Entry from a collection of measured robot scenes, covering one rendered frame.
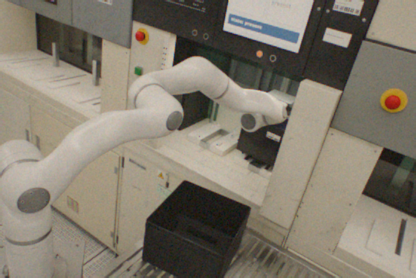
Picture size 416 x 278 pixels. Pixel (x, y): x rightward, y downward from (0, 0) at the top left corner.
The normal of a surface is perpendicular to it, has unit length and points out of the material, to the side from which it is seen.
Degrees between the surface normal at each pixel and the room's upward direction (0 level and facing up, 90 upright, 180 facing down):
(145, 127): 104
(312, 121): 90
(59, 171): 72
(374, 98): 90
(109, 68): 90
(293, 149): 90
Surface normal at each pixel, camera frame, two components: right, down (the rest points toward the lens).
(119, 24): -0.54, 0.31
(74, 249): 0.18, -0.87
